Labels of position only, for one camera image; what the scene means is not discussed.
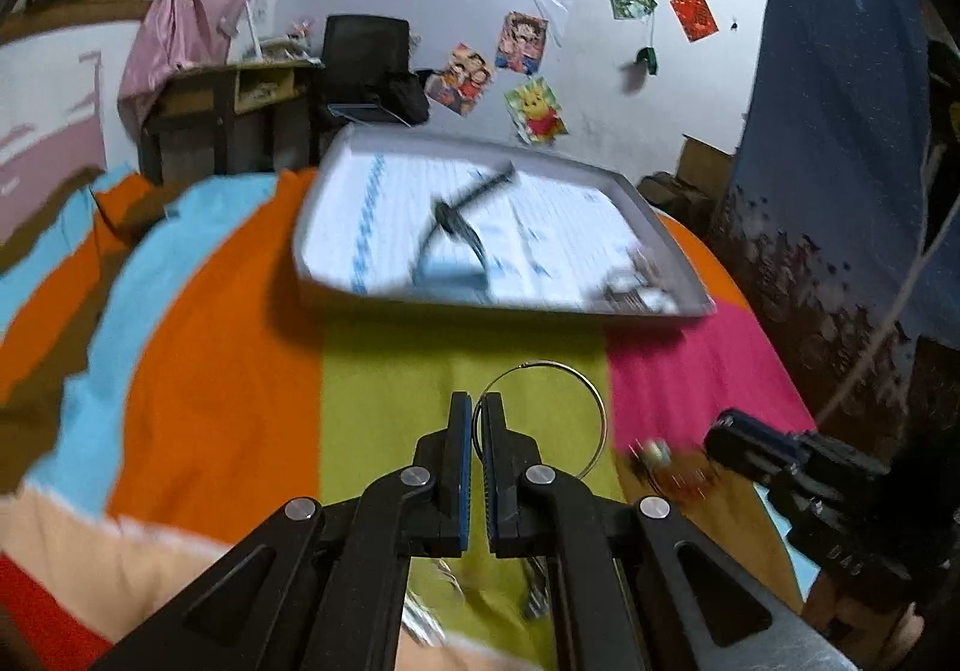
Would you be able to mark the silver clip with pink gem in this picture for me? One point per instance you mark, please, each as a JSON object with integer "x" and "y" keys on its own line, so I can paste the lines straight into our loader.
{"x": 640, "y": 285}

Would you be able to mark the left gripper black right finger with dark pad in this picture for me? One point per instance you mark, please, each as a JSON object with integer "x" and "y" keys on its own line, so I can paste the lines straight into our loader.
{"x": 632, "y": 586}

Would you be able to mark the black office chair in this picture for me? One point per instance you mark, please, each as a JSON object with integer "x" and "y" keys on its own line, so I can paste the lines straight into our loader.
{"x": 366, "y": 73}

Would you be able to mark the red paper wall decoration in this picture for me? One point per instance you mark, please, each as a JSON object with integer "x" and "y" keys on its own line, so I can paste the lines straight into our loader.
{"x": 695, "y": 18}

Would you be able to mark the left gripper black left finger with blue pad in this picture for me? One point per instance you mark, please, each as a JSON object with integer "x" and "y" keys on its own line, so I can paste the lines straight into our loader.
{"x": 318, "y": 586}

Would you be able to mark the cartoon boy poster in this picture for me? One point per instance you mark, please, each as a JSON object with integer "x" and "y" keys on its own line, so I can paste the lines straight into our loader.
{"x": 522, "y": 43}

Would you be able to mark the green wall pictures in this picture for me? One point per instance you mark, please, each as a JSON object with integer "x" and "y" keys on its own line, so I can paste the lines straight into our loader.
{"x": 633, "y": 10}

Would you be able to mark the dark blue wardrobe curtain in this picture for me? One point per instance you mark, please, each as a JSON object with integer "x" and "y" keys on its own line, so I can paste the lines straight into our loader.
{"x": 840, "y": 222}

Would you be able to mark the colourful striped bed blanket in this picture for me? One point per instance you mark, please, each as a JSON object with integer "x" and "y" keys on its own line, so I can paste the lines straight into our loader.
{"x": 165, "y": 388}

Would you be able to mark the large silver bangle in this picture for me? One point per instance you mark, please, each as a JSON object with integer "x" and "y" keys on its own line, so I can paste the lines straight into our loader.
{"x": 601, "y": 407}

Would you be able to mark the yellow bear poster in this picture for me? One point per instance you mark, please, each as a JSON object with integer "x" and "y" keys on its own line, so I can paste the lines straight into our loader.
{"x": 535, "y": 111}

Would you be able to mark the cartoon family poster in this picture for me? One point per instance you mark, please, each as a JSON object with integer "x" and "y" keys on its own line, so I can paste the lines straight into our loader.
{"x": 462, "y": 82}

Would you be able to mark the green wall hook ornament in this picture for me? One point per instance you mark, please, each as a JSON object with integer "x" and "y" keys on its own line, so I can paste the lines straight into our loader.
{"x": 648, "y": 59}

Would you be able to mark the white pearl hair clip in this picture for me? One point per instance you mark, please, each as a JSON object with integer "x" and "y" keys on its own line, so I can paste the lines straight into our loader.
{"x": 420, "y": 623}

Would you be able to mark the black rhinestone hair clip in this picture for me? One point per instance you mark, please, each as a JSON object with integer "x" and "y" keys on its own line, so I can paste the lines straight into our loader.
{"x": 537, "y": 604}

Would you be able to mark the blue-grey headband in tray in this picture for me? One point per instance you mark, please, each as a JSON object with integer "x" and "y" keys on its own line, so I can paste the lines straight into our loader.
{"x": 449, "y": 219}

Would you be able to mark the white desk lamp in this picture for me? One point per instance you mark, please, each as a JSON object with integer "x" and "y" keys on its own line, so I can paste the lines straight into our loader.
{"x": 245, "y": 42}

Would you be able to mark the grey jewelry tray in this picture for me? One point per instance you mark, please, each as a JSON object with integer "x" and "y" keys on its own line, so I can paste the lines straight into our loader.
{"x": 551, "y": 236}

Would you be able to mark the wooden desk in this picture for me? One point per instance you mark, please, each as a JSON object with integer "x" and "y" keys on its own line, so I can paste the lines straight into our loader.
{"x": 216, "y": 98}

